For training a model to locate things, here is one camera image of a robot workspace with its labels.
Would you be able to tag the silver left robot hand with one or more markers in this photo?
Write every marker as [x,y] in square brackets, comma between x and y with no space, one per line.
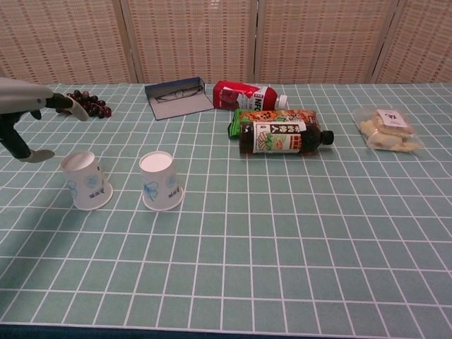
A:
[21,97]

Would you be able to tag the white paper cup blue print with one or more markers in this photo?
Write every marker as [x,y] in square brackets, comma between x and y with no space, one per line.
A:
[162,183]
[86,183]

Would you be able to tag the woven bamboo screen panel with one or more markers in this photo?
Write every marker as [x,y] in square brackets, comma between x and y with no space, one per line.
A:
[420,39]
[63,39]
[318,39]
[194,39]

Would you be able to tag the dark red grape bunch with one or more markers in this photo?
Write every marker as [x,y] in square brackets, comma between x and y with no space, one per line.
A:
[93,104]

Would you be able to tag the thin-framed eyeglasses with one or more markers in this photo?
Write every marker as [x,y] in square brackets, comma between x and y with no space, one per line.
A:
[176,94]

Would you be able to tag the blue open glasses case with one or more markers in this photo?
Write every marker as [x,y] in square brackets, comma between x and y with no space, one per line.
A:
[183,104]

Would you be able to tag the red juice bottle white cap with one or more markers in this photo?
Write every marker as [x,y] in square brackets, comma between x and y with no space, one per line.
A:
[243,96]

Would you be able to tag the green orange snack bag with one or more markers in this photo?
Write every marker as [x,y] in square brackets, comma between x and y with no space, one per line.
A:
[275,116]

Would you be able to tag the dark tea bottle black cap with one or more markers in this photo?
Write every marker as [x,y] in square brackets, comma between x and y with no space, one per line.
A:
[282,139]

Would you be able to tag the green grid tablecloth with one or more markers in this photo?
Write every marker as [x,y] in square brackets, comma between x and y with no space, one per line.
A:
[282,247]

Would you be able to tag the clear bag of biscuits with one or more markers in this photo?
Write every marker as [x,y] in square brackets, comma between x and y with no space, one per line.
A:
[386,132]

